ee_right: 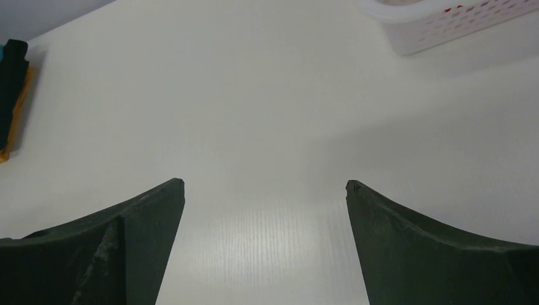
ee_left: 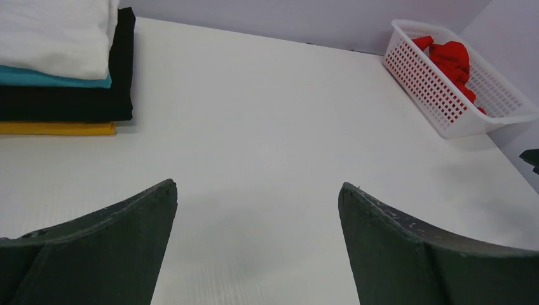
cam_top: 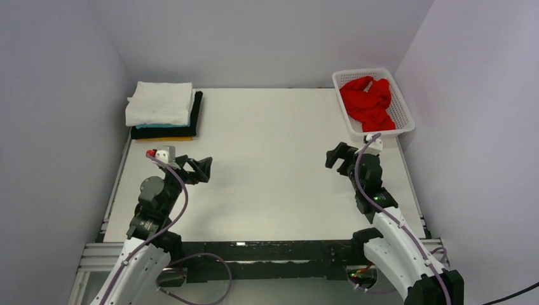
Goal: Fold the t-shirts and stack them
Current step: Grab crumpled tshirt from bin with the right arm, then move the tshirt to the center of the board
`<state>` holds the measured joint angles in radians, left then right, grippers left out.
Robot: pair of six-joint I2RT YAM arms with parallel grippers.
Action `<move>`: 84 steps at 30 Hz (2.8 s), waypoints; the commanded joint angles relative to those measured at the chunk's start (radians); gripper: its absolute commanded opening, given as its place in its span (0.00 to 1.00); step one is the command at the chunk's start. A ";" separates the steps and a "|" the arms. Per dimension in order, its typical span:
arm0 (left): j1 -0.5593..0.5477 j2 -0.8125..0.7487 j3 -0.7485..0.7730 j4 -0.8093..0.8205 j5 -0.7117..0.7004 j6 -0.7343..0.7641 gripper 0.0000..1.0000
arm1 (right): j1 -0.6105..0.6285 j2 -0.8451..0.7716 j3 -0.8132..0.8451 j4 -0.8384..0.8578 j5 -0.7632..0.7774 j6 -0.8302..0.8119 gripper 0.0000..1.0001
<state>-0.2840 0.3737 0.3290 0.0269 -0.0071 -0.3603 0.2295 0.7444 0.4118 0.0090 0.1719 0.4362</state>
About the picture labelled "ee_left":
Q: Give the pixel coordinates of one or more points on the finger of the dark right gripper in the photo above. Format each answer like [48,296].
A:
[531,157]

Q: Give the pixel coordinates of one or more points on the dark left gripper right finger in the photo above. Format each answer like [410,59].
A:
[396,258]

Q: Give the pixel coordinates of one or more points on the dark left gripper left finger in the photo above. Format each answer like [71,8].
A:
[110,256]

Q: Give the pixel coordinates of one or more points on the red t-shirt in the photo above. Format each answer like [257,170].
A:
[452,61]

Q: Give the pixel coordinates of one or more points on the white plastic basket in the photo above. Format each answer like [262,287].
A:
[498,102]

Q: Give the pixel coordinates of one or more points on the yellow folded t-shirt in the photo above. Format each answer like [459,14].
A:
[63,129]

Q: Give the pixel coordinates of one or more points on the black folded t-shirt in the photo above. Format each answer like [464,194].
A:
[94,105]

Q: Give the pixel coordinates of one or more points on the teal folded t-shirt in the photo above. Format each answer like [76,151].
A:
[12,76]

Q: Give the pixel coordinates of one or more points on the white folded t-shirt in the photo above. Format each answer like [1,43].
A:
[69,39]

